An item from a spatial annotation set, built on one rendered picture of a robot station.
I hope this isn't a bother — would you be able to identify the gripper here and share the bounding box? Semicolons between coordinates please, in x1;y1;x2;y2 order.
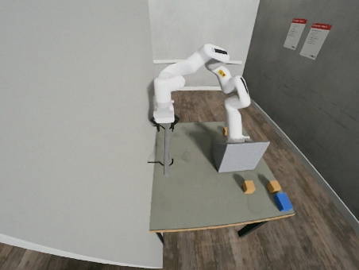
150;104;180;132

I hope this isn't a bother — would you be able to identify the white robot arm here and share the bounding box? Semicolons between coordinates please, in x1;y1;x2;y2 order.
153;44;250;143

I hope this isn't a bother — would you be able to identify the white wall panel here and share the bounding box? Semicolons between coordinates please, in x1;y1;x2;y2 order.
0;0;163;268

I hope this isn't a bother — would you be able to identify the small tan block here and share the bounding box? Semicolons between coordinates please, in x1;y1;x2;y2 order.
242;181;256;194
266;180;281;193

